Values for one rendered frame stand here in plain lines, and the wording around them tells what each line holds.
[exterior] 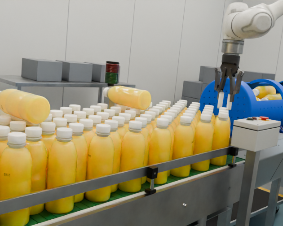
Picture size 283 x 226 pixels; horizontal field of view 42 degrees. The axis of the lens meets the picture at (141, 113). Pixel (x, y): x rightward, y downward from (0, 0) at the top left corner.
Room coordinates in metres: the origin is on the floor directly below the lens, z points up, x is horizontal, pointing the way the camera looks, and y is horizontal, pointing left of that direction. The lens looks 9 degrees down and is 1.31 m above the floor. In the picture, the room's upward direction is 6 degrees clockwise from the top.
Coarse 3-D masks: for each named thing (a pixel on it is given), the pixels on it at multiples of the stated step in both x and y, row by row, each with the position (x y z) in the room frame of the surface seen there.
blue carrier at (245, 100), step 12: (228, 84) 1.78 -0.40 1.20; (252, 84) 2.15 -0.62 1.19; (264, 84) 2.30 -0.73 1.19; (276, 84) 2.03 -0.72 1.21; (204, 96) 1.85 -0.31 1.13; (216, 96) 1.81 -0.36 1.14; (240, 96) 1.73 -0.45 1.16; (252, 96) 1.72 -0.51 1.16; (216, 108) 1.80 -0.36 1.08; (240, 108) 1.72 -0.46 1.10; (252, 108) 1.70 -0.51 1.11; (264, 108) 1.79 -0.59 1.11; (276, 108) 1.90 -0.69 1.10; (276, 120) 1.95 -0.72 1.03
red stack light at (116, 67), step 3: (108, 63) 1.70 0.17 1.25; (105, 66) 1.71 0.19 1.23; (108, 66) 1.68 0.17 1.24; (111, 66) 1.68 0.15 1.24; (114, 66) 1.68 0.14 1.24; (117, 66) 1.69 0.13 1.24; (105, 69) 1.70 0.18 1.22; (108, 69) 1.68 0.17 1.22; (111, 69) 1.68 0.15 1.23; (114, 69) 1.68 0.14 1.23; (117, 69) 1.69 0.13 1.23; (111, 72) 1.68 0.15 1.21; (114, 72) 1.68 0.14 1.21; (117, 72) 1.70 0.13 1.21
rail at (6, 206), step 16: (176, 160) 1.18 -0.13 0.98; (192, 160) 1.25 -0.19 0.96; (112, 176) 0.97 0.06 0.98; (128, 176) 1.01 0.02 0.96; (144, 176) 1.06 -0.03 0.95; (32, 192) 0.79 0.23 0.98; (48, 192) 0.81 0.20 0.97; (64, 192) 0.85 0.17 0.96; (80, 192) 0.89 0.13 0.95; (0, 208) 0.73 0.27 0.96; (16, 208) 0.76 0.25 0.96
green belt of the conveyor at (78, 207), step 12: (228, 156) 1.59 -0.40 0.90; (216, 168) 1.39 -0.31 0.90; (168, 180) 1.20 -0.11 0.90; (120, 192) 1.05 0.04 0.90; (132, 192) 1.06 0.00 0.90; (84, 204) 0.94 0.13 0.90; (96, 204) 0.94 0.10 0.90; (36, 216) 0.84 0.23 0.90; (48, 216) 0.85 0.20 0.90; (60, 216) 0.85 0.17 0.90
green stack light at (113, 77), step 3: (105, 72) 1.70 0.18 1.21; (108, 72) 1.69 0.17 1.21; (105, 75) 1.69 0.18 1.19; (108, 75) 1.68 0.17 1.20; (111, 75) 1.68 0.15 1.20; (114, 75) 1.68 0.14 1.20; (117, 75) 1.70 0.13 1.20; (105, 78) 1.69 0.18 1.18; (108, 78) 1.68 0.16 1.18; (111, 78) 1.68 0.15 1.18; (114, 78) 1.69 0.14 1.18; (117, 78) 1.70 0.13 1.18; (105, 81) 1.69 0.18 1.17; (108, 81) 1.68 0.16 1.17; (111, 81) 1.68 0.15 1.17; (114, 81) 1.69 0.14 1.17; (117, 81) 1.70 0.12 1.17
